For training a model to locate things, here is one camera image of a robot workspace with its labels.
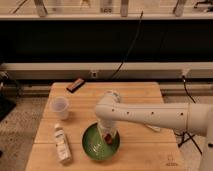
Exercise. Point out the white wrapped packet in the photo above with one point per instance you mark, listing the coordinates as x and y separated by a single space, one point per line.
154 128

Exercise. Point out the white wall outlet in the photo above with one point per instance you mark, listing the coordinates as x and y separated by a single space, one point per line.
94 74

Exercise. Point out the red pepper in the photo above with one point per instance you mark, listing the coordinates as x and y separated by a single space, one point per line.
108 138

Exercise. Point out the white lotion bottle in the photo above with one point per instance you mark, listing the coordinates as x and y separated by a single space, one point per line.
62 145

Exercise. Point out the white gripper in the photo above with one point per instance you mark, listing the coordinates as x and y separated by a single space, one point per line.
107 127

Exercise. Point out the clear plastic cup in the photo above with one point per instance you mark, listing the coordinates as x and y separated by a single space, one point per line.
59 106

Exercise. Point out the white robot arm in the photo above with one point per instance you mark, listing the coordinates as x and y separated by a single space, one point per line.
193 118

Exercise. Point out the brown chocolate bar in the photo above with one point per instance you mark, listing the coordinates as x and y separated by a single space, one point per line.
75 85

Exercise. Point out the green ceramic bowl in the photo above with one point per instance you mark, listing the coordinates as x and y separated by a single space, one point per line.
95 147

